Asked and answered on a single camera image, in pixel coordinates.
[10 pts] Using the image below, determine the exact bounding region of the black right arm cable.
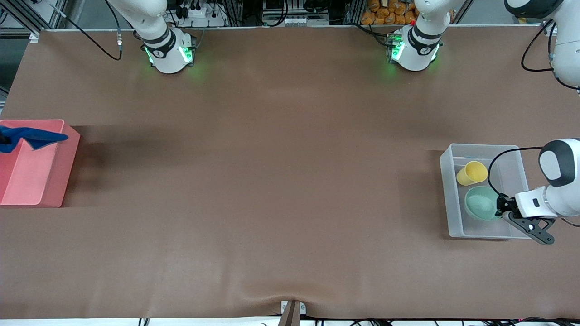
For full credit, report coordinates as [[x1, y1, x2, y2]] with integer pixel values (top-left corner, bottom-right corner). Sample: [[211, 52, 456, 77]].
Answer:
[[43, 0, 124, 61]]

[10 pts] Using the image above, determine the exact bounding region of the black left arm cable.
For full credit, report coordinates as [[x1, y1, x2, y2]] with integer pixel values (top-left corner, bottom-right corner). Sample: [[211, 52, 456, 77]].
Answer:
[[487, 18, 580, 198]]

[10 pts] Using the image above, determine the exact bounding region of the orange packaged goods pile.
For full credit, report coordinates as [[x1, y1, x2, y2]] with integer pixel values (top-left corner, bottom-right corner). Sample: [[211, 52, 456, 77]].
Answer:
[[361, 0, 420, 26]]

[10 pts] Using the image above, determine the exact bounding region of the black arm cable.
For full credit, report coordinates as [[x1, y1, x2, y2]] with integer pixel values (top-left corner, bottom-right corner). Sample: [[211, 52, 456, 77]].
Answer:
[[43, 0, 124, 61], [487, 18, 580, 198]]

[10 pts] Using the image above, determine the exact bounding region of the large white power strip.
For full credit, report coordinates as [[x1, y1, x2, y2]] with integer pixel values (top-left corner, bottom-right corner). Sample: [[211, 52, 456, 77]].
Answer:
[[170, 4, 228, 29]]

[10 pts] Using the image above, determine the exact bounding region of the yellow cup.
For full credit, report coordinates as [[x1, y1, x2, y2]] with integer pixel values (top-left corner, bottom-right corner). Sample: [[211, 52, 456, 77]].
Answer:
[[456, 161, 489, 187]]

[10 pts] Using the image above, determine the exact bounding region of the metal table clamp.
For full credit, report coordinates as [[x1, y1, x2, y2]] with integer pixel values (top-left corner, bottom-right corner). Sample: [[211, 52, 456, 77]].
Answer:
[[277, 300, 307, 326]]

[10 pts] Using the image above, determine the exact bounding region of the clear plastic bin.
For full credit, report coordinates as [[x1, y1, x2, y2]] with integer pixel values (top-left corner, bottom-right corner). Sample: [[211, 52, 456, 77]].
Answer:
[[439, 143, 541, 240]]

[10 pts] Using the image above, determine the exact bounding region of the mint green bowl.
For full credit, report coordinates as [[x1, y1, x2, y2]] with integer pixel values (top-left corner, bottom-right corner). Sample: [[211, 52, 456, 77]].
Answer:
[[464, 186, 503, 221]]

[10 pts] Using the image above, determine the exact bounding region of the blue cloth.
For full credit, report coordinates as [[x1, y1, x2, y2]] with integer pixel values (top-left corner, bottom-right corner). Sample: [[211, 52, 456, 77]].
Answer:
[[0, 126, 69, 153]]

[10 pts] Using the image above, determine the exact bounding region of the pink plastic bin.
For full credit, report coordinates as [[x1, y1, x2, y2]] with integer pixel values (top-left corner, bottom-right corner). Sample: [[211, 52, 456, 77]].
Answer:
[[0, 119, 81, 209]]

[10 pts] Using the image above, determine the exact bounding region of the small white power strip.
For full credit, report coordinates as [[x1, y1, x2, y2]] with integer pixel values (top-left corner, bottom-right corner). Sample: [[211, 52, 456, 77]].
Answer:
[[283, 15, 316, 27]]

